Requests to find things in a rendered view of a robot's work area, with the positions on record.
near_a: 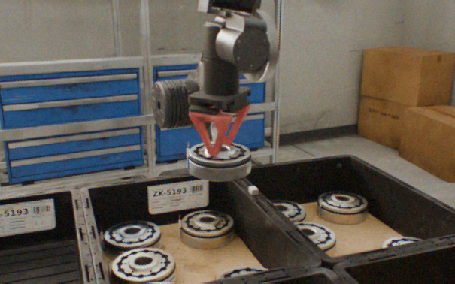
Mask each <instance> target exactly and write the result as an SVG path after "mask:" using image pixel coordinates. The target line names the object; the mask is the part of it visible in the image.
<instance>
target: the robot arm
mask: <svg viewBox="0 0 455 284"><path fill-rule="evenodd" d="M261 2H262V0H199V6H198V11H200V12H204V13H207V14H216V15H220V16H224V17H220V16H217V18H216V19H215V20H213V21H206V23H203V56H204V57H203V86H202V90H199V91H198V92H194V93H193V94H191V95H189V104H191V105H192V106H191V107H189V117H190V119H191V121H192V122H193V125H194V126H195V127H196V130H197V132H198V133H199V135H200V137H201V139H202V141H203V143H204V145H205V148H206V150H207V152H208V155H213V156H217V155H218V153H219V151H220V148H221V146H222V144H228V145H230V146H231V144H232V142H233V140H234V138H235V136H236V134H237V132H238V130H239V128H240V126H241V124H242V123H243V121H244V118H245V117H246V115H247V112H248V111H249V109H250V100H247V96H250V92H251V88H250V87H243V86H239V75H240V68H241V69H243V70H245V71H254V70H256V69H259V68H261V66H262V65H263V64H264V63H265V62H266V60H267V58H268V55H269V53H270V43H269V39H268V37H267V36H266V32H267V22H266V21H265V20H263V19H260V18H258V17H256V11H257V9H259V10H260V7H261ZM211 7H214V8H223V9H228V10H233V11H241V13H237V12H232V11H223V10H218V9H213V8H211ZM225 17H227V18H225ZM222 111H223V112H226V113H230V114H234V113H235V114H237V118H236V120H235V122H234V125H233V127H232V129H231V131H230V133H229V136H228V137H227V136H226V133H227V131H228V129H229V126H230V124H231V121H232V118H233V116H231V115H226V114H222ZM203 121H205V122H214V123H215V124H216V127H217V131H218V134H217V139H216V142H215V145H214V146H212V144H211V142H210V140H209V137H208V134H207V132H206V129H205V126H204V123H203Z"/></svg>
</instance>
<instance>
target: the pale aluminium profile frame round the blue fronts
mask: <svg viewBox="0 0 455 284"><path fill-rule="evenodd" d="M111 8H112V20H113V32H114V55H115V57H122V50H121V37H120V12H119V0H111ZM139 8H140V24H141V55H142V57H143V58H144V66H142V71H143V83H141V88H144V116H134V117H126V118H119V119H105V120H97V121H89V122H75V123H68V124H59V125H46V126H38V127H31V128H17V129H9V130H1V131H0V141H4V140H18V139H25V138H31V137H45V136H51V135H58V134H71V133H78V132H85V131H99V130H106V129H113V128H126V127H133V126H140V125H145V133H144V134H143V140H146V143H145V144H144V149H146V150H147V155H145V154H144V165H142V166H141V167H135V166H129V167H123V168H122V169H119V170H115V171H105V172H99V173H94V174H84V175H78V176H73V177H63V178H57V179H52V180H42V181H36V182H34V180H29V181H23V182H22V183H21V184H16V185H9V186H1V183H4V182H8V175H7V174H4V173H3V172H1V171H0V197H2V196H9V195H18V194H23V193H29V192H33V191H38V190H44V189H53V188H58V187H63V186H73V185H78V184H84V183H94V182H98V181H103V180H112V179H118V178H121V179H124V180H125V179H130V178H132V177H133V178H134V179H135V180H141V179H144V177H143V176H145V177H146V178H147V179H148V178H154V177H158V176H159V175H160V173H162V172H163V171H173V170H177V169H183V168H187V159H183V160H177V159H172V160H167V162H162V163H161V164H156V165H155V160H156V153H155V149H154V148H156V142H155V143H154V139H156V132H154V131H153V124H156V122H155V119H154V116H153V109H152V101H151V95H152V87H153V82H152V79H151V61H150V26H149V8H148V0H139ZM283 9H284V0H275V17H274V24H275V27H276V29H277V34H278V44H279V50H280V56H279V58H278V62H277V65H276V69H275V72H274V73H273V75H272V76H271V77H272V95H271V102H265V103H256V104H250V109H249V111H248V112H247V113H254V112H261V111H268V110H271V128H266V129H265V133H270V132H271V143H269V142H267V141H265V146H264V147H262V148H260V149H258V148H256V147H254V148H249V150H250V154H251V165H252V166H254V165H264V164H265V163H264V162H262V161H260V160H259V159H256V158H255V157H256V156H266V155H269V156H270V157H269V158H270V163H274V162H278V140H279V119H280V96H281V53H282V31H283ZM147 58H148V66H147ZM4 158H5V150H0V161H1V160H2V159H4ZM6 167H7V166H6V162H0V168H6ZM142 175H143V176H142Z"/></svg>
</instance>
